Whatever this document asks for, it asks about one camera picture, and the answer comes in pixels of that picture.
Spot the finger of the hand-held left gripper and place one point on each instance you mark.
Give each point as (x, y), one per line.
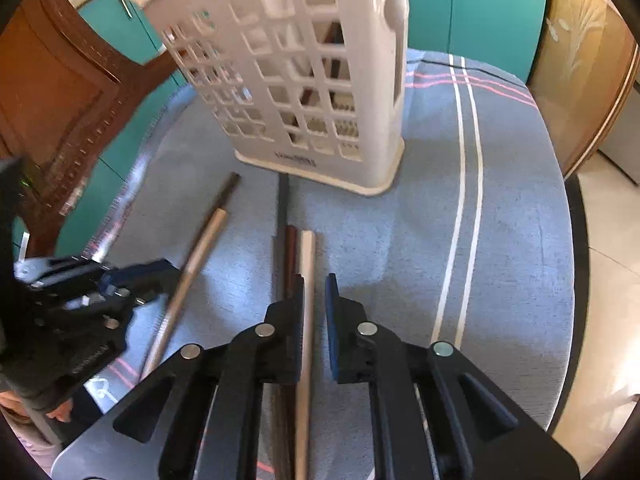
(150, 271)
(130, 296)

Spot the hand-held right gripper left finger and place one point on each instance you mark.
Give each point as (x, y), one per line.
(300, 320)

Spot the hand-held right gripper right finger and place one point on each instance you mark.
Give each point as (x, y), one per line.
(334, 320)

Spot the reddish brown chopstick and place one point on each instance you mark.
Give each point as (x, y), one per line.
(291, 255)
(336, 45)

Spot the dark grey chopstick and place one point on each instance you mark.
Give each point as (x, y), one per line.
(283, 205)

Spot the white plastic utensil holder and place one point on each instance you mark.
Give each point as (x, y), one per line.
(370, 110)

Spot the person's left hand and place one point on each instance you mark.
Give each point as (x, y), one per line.
(60, 412)

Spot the blue striped towel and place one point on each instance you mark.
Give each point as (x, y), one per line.
(500, 260)

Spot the silver refrigerator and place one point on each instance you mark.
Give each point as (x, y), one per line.
(625, 150)

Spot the wooden framed glass door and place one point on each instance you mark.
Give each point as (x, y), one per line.
(575, 60)

